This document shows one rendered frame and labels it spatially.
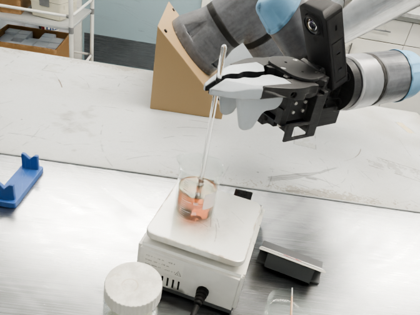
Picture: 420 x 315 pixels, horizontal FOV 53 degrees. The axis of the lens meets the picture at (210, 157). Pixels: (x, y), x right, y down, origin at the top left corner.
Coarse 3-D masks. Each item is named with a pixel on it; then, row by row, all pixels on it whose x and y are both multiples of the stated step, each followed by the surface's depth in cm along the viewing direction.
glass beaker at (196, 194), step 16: (192, 160) 51; (208, 160) 51; (192, 176) 47; (208, 176) 47; (176, 192) 51; (192, 192) 48; (208, 192) 48; (176, 208) 51; (192, 208) 49; (208, 208) 50; (192, 224) 51
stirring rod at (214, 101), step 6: (222, 48) 43; (222, 54) 43; (222, 60) 43; (222, 66) 44; (216, 78) 44; (216, 96) 45; (216, 102) 46; (210, 114) 47; (210, 120) 47; (210, 126) 47; (210, 132) 48; (210, 138) 48; (204, 144) 49; (204, 150) 49; (204, 156) 50; (204, 162) 50; (204, 168) 51
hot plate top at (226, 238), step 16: (224, 192) 57; (160, 208) 52; (224, 208) 54; (240, 208) 55; (256, 208) 55; (160, 224) 50; (176, 224) 50; (208, 224) 51; (224, 224) 52; (240, 224) 52; (160, 240) 48; (176, 240) 48; (192, 240) 48; (208, 240) 49; (224, 240) 49; (240, 240) 50; (208, 256) 47; (224, 256) 47; (240, 256) 47
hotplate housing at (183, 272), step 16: (256, 224) 55; (144, 240) 50; (144, 256) 50; (160, 256) 49; (176, 256) 49; (192, 256) 49; (160, 272) 50; (176, 272) 50; (192, 272) 49; (208, 272) 48; (224, 272) 48; (240, 272) 48; (176, 288) 51; (192, 288) 50; (208, 288) 49; (224, 288) 49; (240, 288) 49; (208, 304) 51; (224, 304) 50
